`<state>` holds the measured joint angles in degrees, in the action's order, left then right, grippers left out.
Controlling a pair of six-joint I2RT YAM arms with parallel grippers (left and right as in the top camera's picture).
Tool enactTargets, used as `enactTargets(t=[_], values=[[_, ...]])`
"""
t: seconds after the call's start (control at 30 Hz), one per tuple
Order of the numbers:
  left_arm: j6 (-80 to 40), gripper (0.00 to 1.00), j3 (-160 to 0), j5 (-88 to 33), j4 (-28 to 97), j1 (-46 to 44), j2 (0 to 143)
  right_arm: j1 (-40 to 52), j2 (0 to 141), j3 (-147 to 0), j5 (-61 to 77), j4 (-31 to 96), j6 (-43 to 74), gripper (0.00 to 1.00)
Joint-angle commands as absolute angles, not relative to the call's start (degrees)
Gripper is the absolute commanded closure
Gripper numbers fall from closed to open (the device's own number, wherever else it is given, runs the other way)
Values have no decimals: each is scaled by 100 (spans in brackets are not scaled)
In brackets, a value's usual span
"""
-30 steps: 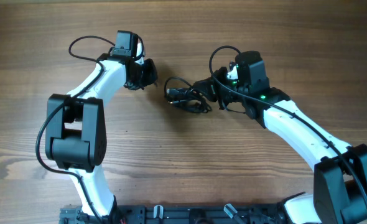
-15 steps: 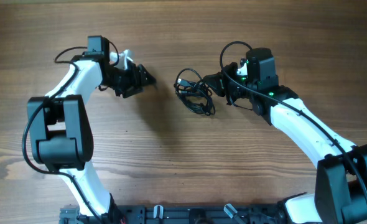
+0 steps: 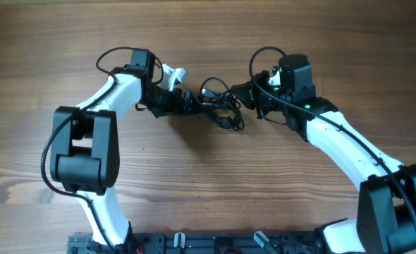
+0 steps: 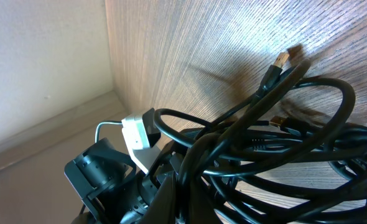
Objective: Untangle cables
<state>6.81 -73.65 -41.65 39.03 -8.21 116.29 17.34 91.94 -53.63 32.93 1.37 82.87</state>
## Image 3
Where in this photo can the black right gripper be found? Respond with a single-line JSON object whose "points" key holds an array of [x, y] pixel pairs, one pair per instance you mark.
{"points": [[249, 94]]}

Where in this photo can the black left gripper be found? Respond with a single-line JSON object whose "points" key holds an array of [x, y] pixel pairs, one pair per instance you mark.
{"points": [[176, 109]]}

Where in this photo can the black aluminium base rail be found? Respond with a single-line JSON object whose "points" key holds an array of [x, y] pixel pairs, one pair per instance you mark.
{"points": [[286, 242]]}

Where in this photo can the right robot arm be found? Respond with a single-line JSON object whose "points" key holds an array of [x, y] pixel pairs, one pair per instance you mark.
{"points": [[386, 212]]}

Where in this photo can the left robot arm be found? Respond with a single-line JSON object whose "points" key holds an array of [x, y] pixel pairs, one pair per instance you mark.
{"points": [[81, 158]]}

